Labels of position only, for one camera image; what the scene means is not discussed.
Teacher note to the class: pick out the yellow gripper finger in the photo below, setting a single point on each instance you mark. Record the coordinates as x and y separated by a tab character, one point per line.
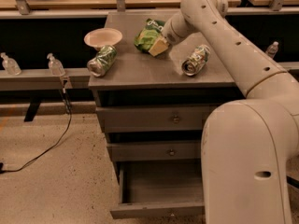
158	46

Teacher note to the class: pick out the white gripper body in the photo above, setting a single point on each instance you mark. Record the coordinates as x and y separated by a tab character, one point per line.
170	32

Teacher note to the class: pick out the green rice chip bag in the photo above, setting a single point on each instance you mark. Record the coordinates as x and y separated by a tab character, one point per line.
146	38

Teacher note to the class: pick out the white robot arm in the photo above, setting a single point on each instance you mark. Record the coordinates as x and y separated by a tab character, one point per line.
246	143

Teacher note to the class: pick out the grey drawer cabinet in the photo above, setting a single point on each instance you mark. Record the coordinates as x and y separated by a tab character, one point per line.
136	78

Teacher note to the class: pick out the grey top drawer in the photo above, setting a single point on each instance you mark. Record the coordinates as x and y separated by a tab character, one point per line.
153	118

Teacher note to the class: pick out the grey middle drawer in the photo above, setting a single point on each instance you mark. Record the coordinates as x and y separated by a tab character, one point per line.
154	151

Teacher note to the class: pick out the grey open bottom drawer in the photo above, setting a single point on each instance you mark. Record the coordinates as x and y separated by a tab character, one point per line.
159	189

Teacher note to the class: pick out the white green soda can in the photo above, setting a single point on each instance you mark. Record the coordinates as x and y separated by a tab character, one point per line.
196	61

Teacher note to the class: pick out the crushed green soda can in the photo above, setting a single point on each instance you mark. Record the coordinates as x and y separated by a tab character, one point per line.
103	60

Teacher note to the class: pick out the clear water bottle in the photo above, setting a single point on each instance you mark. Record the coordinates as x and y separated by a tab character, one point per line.
272	49

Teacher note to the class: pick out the clear pump bottle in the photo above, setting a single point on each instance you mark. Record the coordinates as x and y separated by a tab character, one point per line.
10	65
55	66

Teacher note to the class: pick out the clear pump bottle far left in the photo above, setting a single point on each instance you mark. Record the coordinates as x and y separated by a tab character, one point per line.
10	65

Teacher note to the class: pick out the grey metal bench rail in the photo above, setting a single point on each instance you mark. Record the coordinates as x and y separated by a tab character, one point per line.
42	79

